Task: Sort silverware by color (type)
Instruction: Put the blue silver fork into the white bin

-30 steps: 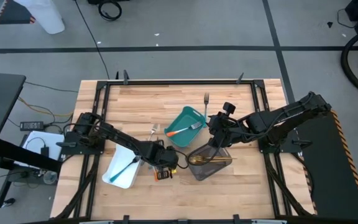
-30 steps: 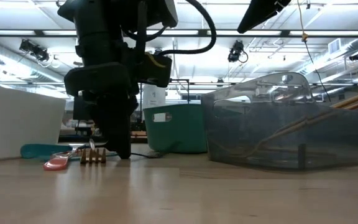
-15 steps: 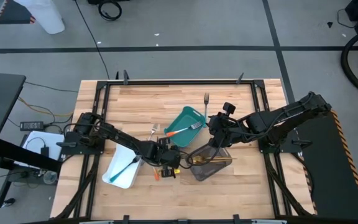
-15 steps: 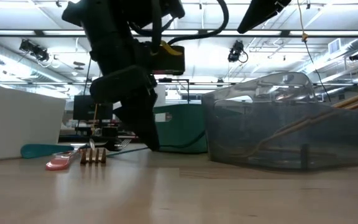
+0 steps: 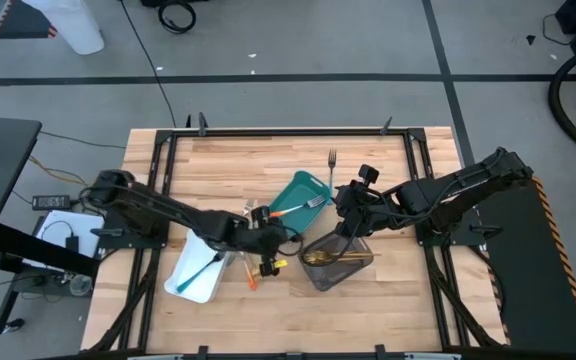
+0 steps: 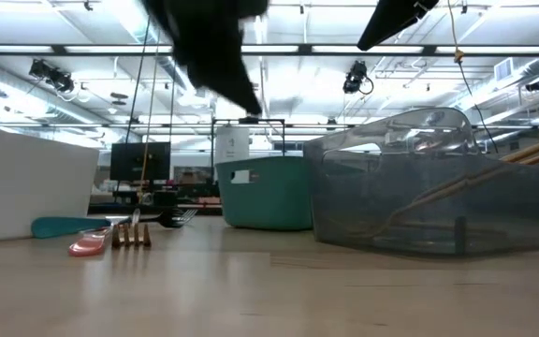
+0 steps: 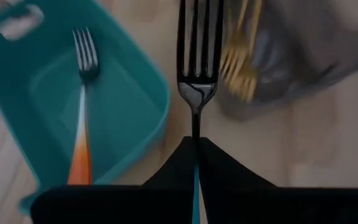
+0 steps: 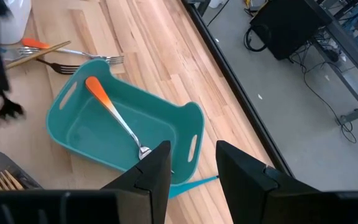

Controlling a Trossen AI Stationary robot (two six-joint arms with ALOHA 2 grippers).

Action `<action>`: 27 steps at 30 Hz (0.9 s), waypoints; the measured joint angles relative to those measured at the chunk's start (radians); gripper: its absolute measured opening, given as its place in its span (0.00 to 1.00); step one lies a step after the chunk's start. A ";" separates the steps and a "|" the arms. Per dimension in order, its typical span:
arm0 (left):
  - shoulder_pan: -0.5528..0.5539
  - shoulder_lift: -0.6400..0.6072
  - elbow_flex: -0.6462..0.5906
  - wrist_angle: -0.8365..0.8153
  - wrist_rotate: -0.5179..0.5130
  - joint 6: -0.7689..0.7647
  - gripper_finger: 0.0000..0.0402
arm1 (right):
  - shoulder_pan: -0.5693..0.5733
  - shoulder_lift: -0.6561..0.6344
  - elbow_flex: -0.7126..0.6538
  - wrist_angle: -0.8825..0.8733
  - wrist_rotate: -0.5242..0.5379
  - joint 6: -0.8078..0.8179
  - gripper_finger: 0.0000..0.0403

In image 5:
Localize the black aluminium table frame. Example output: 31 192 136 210
87 127 504 352

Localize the white sheet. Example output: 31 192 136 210
22 209 105 272

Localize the long black floor cable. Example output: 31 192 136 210
119 0 178 129

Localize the orange-handled metal fork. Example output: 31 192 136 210
269 194 327 219
243 257 260 292

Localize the black power brick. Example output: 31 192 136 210
31 194 72 212

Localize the clear round container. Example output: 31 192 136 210
69 273 94 298

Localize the grey translucent plastic bin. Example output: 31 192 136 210
297 232 375 292

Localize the white plastic bin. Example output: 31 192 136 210
163 228 232 305

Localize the thin grey floor cable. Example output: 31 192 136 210
39 130 127 151

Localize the small hazard-striped black mat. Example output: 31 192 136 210
0 0 59 41

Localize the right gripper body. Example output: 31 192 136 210
335 163 384 237

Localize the large hazard-striped black mat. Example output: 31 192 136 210
467 174 576 354

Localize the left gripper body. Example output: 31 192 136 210
245 204 304 278

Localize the yellow cable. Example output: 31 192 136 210
27 154 90 187

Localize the coiled black cable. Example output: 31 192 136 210
156 1 198 36

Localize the teal plastic bin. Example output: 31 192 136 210
267 169 333 237

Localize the white plastic cover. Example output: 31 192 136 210
21 0 106 56

